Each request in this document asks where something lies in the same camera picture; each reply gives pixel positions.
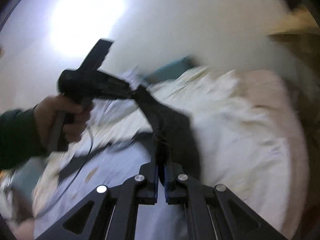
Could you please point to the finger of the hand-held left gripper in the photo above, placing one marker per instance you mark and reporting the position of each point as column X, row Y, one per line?
column 123, row 90

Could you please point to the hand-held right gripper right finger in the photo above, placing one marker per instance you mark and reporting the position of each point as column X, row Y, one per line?
column 166, row 182

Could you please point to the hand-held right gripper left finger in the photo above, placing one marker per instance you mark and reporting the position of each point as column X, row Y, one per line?
column 155, row 180

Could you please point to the grey shorts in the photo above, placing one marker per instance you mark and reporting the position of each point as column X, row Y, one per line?
column 105, row 175

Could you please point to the black cloth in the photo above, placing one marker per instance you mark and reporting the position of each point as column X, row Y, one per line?
column 170, row 125

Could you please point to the person's left forearm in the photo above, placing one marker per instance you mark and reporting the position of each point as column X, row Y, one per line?
column 15, row 140

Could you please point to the person's left hand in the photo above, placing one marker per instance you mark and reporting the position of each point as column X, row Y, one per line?
column 55, row 112

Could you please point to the teal orange-striped mattress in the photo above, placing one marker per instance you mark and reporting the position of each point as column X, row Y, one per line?
column 172, row 67

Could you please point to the bright ceiling lamp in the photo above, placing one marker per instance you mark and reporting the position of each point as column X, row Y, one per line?
column 82, row 27

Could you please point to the yellow cartoon-print bed sheet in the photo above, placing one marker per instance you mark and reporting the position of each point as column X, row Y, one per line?
column 237, row 130

